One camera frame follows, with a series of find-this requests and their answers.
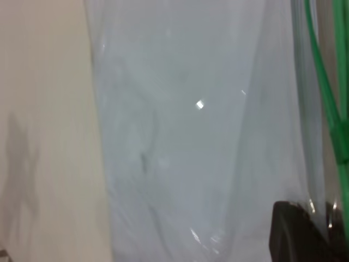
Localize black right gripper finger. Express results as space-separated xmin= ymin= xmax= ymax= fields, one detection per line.
xmin=268 ymin=200 xmax=349 ymax=262

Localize clear zip bag green zipper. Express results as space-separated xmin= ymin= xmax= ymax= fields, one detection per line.
xmin=83 ymin=0 xmax=349 ymax=262

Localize clear plastic bag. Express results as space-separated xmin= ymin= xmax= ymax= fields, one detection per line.
xmin=87 ymin=0 xmax=310 ymax=262

